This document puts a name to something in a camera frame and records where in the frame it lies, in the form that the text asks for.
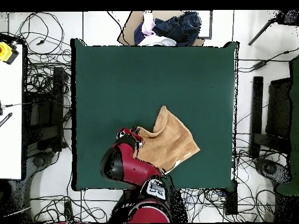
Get tan terry towel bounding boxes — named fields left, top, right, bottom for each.
left=133, top=105, right=201, bottom=174

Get dark green table cloth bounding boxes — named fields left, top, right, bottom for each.
left=70, top=38, right=239, bottom=192

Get black round base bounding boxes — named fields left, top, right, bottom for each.
left=253, top=157, right=293, bottom=187
left=31, top=153, right=48, bottom=169

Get white garment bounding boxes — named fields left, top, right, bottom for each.
left=137, top=34, right=178, bottom=47

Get blue dotted garment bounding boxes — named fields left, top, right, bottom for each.
left=134, top=22, right=147, bottom=46

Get black power strip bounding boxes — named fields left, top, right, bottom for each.
left=63, top=200, right=75, bottom=224

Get brown cardboard box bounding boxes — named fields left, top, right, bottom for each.
left=117, top=10, right=206, bottom=47

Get pink garment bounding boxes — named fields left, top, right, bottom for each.
left=141, top=11, right=157, bottom=37

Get dark blue jeans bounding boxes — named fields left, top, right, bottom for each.
left=152, top=10, right=202, bottom=47

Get white desk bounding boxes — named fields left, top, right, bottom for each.
left=0, top=44, right=23, bottom=180

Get black table leg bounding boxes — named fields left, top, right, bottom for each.
left=224, top=183, right=238, bottom=216

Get yellow emergency stop box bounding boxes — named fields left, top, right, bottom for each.
left=0, top=41, right=20, bottom=65

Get green fabric sheet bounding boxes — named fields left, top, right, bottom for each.
left=276, top=54, right=299, bottom=197

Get black tripod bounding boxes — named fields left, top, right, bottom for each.
left=247, top=9, right=299, bottom=46

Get black stand frame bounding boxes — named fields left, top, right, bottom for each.
left=22, top=66, right=72, bottom=159
left=248, top=75, right=293, bottom=159

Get black cable tangle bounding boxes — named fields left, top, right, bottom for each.
left=30, top=188, right=115, bottom=223
left=179, top=149, right=281, bottom=222

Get black ridged strap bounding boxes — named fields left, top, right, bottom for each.
left=0, top=112, right=13, bottom=128

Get black looped cable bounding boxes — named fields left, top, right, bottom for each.
left=13, top=11, right=65, bottom=57

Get grey metal frame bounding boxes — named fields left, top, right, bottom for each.
left=197, top=10, right=213, bottom=40

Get black power adapter cable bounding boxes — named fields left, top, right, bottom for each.
left=238, top=47, right=299, bottom=73

